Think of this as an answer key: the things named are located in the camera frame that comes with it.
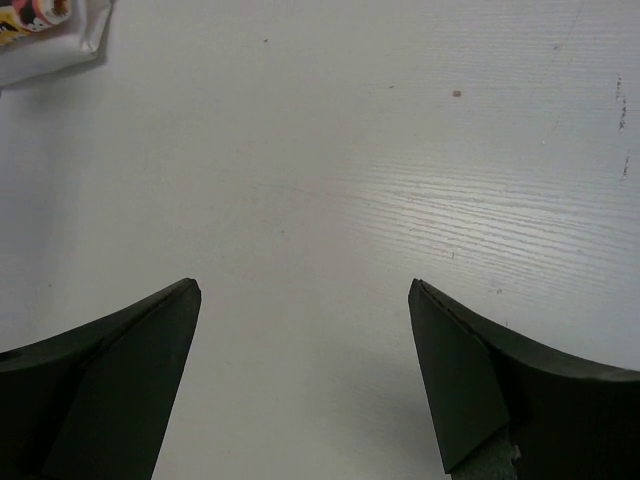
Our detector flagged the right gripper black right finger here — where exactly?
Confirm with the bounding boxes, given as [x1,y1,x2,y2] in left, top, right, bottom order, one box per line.
[408,279,639,479]

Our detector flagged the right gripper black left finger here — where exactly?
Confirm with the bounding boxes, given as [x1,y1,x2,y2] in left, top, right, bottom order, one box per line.
[1,278,201,479]

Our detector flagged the white printed t shirt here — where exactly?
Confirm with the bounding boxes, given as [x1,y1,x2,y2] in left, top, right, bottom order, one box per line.
[1,1,113,89]

